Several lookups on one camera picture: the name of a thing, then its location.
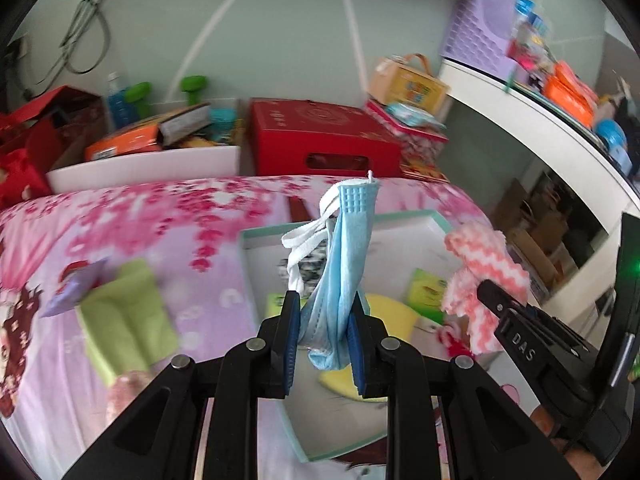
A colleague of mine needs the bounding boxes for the black grey carton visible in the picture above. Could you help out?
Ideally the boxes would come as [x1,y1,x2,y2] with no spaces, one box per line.
[159,103,213,148]

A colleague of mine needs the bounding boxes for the person's right hand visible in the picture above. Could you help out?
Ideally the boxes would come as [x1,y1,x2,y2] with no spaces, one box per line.
[530,405,613,480]

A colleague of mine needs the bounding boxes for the pink floral printed bedsheet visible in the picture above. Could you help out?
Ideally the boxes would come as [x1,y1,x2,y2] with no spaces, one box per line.
[0,175,506,480]

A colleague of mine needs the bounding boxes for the blue water bottle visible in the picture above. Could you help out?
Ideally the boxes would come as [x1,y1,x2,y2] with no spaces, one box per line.
[106,72,132,128]

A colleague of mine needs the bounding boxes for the pink white zigzag fuzzy sock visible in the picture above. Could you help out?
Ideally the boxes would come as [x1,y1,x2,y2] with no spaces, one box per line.
[442,224,532,356]

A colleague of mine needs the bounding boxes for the purple plastic basket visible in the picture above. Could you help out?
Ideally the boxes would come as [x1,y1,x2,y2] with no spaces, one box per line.
[440,0,518,78]

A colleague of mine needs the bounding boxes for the yellow sponge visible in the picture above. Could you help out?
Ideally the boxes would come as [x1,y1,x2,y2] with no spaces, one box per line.
[320,294,421,401]

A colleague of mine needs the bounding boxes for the dark red open box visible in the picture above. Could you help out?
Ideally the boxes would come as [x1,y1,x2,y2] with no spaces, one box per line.
[0,85,108,171]

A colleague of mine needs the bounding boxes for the black white patterned cloth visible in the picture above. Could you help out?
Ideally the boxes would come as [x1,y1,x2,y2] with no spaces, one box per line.
[287,252,327,287]

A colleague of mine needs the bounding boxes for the blue wet wipes pack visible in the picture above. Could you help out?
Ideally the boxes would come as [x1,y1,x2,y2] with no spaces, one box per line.
[385,102,446,128]

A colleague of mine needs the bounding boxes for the green dumbbell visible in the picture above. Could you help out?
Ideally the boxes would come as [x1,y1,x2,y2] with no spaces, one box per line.
[125,81,152,121]
[181,76,208,106]

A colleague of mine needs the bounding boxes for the black cable bundle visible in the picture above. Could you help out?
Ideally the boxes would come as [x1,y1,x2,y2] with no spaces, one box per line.
[60,0,108,75]

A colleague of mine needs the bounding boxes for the blue round container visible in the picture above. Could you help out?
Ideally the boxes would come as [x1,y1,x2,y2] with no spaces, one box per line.
[595,120,628,156]

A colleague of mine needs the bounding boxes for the white storage box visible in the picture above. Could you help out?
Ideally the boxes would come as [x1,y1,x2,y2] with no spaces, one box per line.
[47,145,241,193]

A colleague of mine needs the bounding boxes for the red yellow printed box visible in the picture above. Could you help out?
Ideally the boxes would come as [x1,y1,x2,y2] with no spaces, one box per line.
[400,157,451,183]

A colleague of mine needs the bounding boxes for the teal container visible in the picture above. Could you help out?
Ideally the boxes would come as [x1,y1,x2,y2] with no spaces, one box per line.
[210,107,238,141]

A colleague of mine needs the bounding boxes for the red fluffy hair tie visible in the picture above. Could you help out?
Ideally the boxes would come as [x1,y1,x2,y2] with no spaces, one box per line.
[437,322,473,356]

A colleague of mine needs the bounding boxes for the green cloth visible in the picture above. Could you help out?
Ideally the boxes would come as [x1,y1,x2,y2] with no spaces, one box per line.
[80,260,180,386]

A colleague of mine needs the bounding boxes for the white curved shelf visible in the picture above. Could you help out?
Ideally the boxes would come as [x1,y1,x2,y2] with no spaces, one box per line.
[440,57,640,241]

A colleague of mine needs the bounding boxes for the stack of cardboard boxes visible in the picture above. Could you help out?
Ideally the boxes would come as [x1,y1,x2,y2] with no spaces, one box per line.
[492,170,596,301]

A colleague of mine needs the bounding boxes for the orange box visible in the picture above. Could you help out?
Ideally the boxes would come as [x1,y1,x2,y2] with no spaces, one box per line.
[84,125,163,162]

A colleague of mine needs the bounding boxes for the purple packet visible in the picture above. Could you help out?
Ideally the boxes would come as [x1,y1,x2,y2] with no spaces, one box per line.
[40,258,108,318]

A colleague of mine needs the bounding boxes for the colourful stationery pile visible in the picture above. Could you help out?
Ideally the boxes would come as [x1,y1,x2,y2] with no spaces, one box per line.
[510,0,556,91]

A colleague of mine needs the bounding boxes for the orange packets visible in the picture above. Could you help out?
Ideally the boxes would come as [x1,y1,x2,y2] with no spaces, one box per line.
[542,61,598,126]

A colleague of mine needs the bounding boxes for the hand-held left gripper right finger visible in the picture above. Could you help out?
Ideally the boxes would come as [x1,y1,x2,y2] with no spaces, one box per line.
[347,292,581,480]

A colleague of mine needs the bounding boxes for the red white patterned box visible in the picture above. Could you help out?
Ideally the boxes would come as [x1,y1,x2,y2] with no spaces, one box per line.
[365,100,449,166]

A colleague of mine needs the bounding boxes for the blue face mask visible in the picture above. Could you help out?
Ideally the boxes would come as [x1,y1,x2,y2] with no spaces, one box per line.
[282,172,383,372]

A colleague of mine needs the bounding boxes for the yellow gift box with handle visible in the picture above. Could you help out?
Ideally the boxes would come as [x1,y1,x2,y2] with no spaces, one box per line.
[369,53,451,116]

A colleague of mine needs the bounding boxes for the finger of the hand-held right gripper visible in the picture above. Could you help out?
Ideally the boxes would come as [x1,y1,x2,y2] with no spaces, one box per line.
[477,280,590,357]

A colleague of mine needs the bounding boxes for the white tray with teal rim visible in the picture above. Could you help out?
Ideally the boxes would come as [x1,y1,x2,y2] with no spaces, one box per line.
[239,210,506,463]

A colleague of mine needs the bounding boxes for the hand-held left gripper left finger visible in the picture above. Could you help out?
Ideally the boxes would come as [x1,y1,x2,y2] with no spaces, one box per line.
[62,290,302,480]

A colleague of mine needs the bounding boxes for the green tissue pack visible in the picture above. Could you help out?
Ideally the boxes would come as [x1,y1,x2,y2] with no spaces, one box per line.
[407,268,448,323]
[265,292,289,319]

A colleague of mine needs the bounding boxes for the red gift box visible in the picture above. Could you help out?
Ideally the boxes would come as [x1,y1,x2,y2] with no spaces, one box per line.
[250,99,403,178]

